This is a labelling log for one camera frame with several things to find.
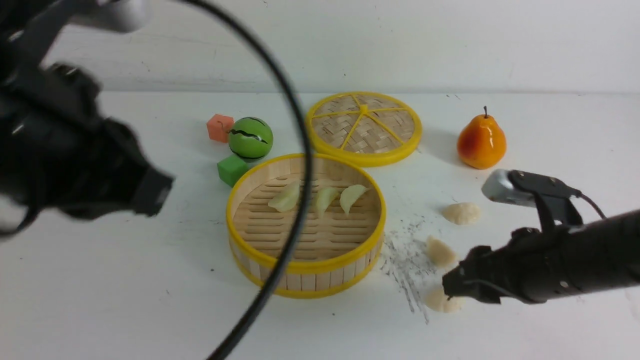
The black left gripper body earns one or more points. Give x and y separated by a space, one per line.
59 152

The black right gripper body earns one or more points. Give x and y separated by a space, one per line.
487 275

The white dumpling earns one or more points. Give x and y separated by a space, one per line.
438 301
439 253
462 214

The pale green dumpling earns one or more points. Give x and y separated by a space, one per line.
287 198
351 195
323 199

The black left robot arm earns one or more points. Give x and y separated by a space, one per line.
29 28

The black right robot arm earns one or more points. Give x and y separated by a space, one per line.
535 266

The yellow-rimmed bamboo steamer tray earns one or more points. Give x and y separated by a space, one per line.
333 253

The yellow-rimmed woven steamer lid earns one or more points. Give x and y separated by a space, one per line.
368 129

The orange yellow toy pear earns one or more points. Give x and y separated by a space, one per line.
482 143

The orange foam cube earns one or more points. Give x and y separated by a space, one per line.
218 127

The green foam cube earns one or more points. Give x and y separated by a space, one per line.
231 169

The green toy watermelon ball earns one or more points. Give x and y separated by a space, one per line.
251 139

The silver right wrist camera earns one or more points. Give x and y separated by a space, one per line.
498 188

